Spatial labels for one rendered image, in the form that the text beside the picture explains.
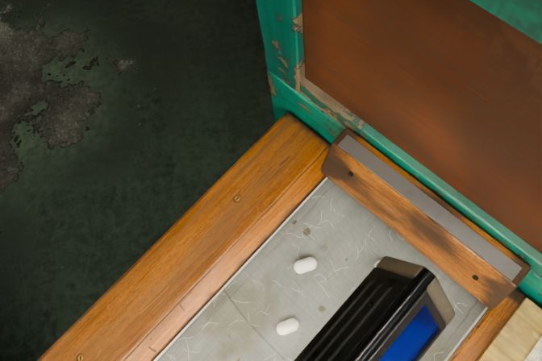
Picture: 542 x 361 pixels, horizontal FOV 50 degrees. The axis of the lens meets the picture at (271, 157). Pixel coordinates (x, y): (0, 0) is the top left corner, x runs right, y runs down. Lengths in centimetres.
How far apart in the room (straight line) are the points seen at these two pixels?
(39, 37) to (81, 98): 31
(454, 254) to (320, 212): 22
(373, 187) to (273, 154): 18
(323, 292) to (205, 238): 19
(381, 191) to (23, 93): 150
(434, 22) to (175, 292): 52
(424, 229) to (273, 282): 24
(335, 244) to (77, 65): 137
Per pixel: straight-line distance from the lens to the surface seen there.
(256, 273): 87
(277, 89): 91
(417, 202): 78
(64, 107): 199
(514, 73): 55
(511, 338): 86
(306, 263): 85
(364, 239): 88
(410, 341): 52
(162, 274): 87
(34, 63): 213
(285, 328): 84
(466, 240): 78
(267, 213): 87
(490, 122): 62
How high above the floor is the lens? 159
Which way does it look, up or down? 66 degrees down
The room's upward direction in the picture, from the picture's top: 11 degrees counter-clockwise
